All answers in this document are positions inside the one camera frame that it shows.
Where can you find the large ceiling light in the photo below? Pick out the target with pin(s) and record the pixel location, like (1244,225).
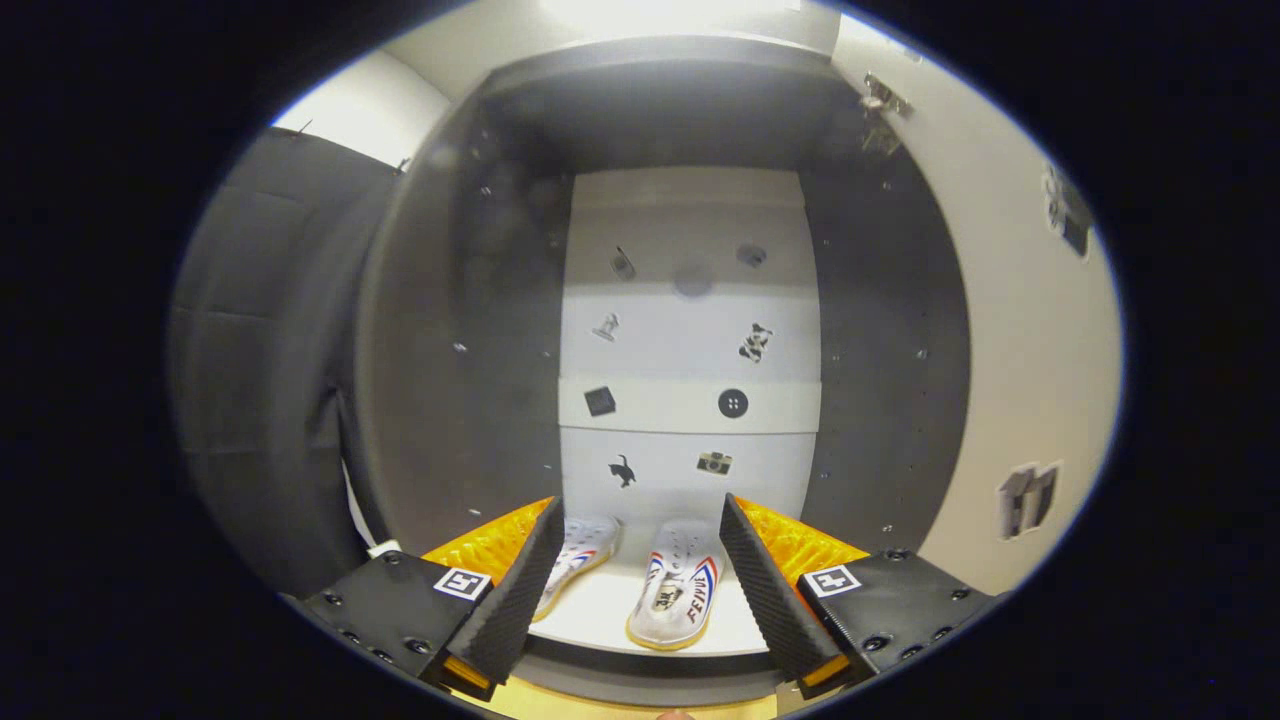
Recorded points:
(670,12)

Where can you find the white canvas shoe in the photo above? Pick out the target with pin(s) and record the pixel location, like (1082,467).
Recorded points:
(675,600)
(585,550)

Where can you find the black backdrop cloth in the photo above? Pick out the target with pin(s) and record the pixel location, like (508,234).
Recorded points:
(260,380)

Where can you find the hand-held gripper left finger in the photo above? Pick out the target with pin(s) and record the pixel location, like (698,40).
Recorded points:
(510,610)

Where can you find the dark grey shoe cabinet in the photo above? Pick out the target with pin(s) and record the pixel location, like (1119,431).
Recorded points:
(450,400)

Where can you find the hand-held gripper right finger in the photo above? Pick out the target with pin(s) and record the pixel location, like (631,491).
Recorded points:
(770,610)

